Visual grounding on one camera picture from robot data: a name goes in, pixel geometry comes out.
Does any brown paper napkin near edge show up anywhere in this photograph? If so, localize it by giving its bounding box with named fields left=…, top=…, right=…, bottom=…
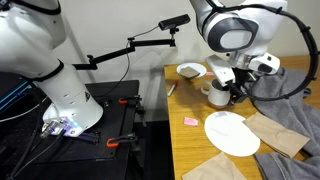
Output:
left=182, top=152, right=246, bottom=180

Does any white robot base arm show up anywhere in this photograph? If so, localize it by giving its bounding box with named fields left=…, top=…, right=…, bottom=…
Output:
left=0, top=0, right=103, bottom=137

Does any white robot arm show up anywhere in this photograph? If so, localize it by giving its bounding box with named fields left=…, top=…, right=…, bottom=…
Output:
left=189, top=0, right=287, bottom=105

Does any orange black clamp front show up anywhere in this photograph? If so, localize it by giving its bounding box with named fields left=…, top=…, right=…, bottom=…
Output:
left=106, top=133, right=138, bottom=148

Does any brown napkin on small plate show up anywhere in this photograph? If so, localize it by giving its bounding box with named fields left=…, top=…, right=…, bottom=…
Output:
left=180, top=67, right=199, bottom=79

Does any orange black clamp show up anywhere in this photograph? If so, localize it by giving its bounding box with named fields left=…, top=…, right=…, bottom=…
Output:
left=118, top=95, right=142, bottom=104
left=106, top=133, right=138, bottom=148

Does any red and white marker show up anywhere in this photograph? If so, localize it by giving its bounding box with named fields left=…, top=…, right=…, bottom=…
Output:
left=167, top=80, right=178, bottom=97

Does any large white plate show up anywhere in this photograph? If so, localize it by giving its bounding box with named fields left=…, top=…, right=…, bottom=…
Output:
left=204, top=111, right=260, bottom=157

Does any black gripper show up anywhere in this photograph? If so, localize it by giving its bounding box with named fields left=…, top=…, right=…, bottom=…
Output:
left=227, top=68, right=255, bottom=104

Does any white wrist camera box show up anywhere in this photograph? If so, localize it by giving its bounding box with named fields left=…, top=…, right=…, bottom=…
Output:
left=205, top=55, right=235, bottom=87

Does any black camera on boom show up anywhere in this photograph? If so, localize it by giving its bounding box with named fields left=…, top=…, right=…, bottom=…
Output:
left=158, top=14, right=190, bottom=31

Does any small white plate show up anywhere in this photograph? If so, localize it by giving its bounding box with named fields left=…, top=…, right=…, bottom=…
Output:
left=176, top=63, right=207, bottom=78

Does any black side table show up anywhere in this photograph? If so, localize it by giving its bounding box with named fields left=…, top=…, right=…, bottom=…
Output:
left=0, top=80, right=140, bottom=180

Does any large brown paper napkin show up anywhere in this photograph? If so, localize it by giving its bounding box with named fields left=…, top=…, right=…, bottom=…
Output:
left=244, top=112, right=310, bottom=158

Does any grey towel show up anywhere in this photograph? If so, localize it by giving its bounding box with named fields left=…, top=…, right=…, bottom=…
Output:
left=249, top=68, right=320, bottom=180

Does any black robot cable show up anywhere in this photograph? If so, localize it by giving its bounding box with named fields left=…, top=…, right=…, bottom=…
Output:
left=213, top=3, right=320, bottom=102

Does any orange black clamp rear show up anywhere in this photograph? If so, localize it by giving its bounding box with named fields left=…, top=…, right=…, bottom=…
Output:
left=118, top=95, right=142, bottom=104

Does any white ceramic mug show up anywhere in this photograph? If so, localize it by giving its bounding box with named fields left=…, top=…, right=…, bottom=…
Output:
left=200, top=80, right=230, bottom=109

